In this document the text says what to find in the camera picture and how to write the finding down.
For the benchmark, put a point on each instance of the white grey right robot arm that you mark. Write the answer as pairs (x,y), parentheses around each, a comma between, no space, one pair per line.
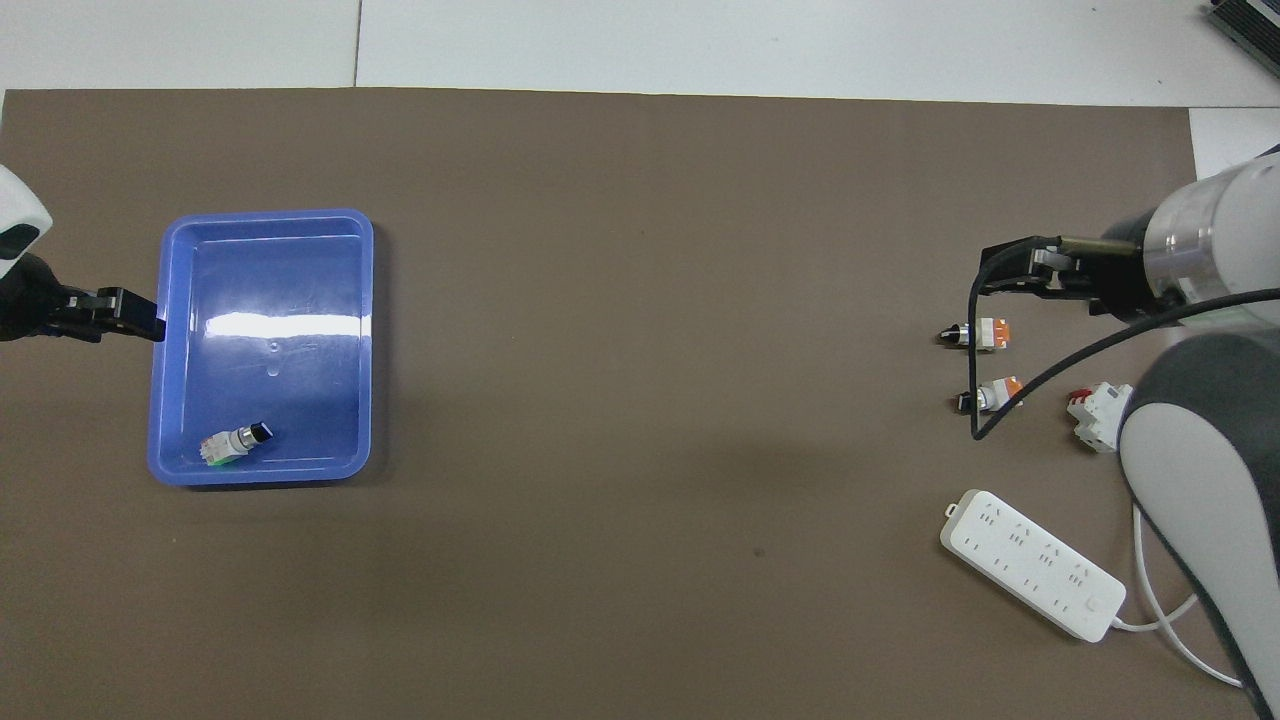
(1210,470)

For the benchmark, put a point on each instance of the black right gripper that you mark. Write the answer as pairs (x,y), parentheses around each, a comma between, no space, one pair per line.
(1120,275)

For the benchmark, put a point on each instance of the brown table mat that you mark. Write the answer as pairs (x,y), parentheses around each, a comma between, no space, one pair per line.
(640,400)

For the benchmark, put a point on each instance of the grey ribbed device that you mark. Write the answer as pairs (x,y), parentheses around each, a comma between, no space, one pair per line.
(1248,22)

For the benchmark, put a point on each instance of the white circuit breaker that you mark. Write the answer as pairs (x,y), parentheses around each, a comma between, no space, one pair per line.
(1100,420)

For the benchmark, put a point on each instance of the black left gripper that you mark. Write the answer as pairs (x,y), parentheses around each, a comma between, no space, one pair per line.
(30,310)

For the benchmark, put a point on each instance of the white power strip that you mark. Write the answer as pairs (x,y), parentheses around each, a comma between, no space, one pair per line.
(1030,562)

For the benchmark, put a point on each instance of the rotary selector switch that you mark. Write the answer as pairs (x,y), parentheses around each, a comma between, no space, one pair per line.
(990,396)
(232,445)
(975,335)

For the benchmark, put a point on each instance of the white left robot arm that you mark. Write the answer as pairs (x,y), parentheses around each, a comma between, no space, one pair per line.
(18,210)

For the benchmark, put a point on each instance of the blue plastic tray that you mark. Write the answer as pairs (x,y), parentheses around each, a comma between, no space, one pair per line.
(270,380)

